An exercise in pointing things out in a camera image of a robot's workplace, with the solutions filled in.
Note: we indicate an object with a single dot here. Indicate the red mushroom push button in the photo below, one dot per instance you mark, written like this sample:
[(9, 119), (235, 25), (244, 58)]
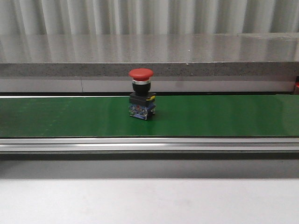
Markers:
[(141, 101)]

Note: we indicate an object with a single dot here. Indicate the grey stone countertop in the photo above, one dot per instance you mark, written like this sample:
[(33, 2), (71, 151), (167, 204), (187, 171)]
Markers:
[(181, 63)]

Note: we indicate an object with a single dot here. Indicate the green conveyor belt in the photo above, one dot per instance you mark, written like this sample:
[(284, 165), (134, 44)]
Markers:
[(176, 116)]

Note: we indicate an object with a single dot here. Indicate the white pleated curtain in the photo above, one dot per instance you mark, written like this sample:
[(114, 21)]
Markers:
[(32, 17)]

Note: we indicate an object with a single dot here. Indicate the aluminium conveyor frame rail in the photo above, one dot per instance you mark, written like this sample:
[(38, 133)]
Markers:
[(147, 145)]

